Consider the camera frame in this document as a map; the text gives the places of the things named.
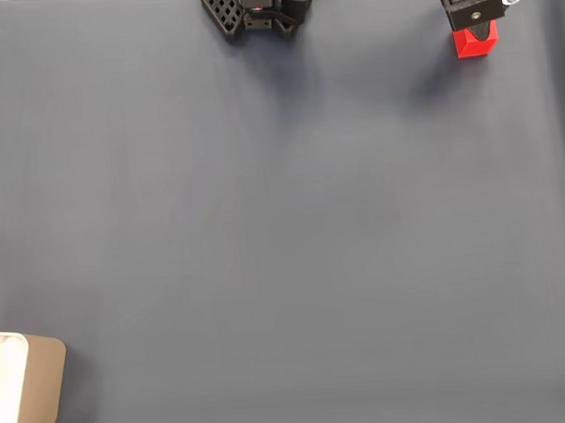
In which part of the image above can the red cube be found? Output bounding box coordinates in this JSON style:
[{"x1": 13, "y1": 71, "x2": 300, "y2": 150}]
[{"x1": 452, "y1": 19, "x2": 501, "y2": 60}]

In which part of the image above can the beige box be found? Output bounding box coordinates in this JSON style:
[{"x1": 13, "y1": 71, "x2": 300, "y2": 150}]
[{"x1": 0, "y1": 325, "x2": 72, "y2": 423}]

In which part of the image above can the grey table mat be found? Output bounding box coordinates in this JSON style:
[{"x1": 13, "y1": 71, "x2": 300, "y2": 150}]
[{"x1": 0, "y1": 0, "x2": 565, "y2": 423}]

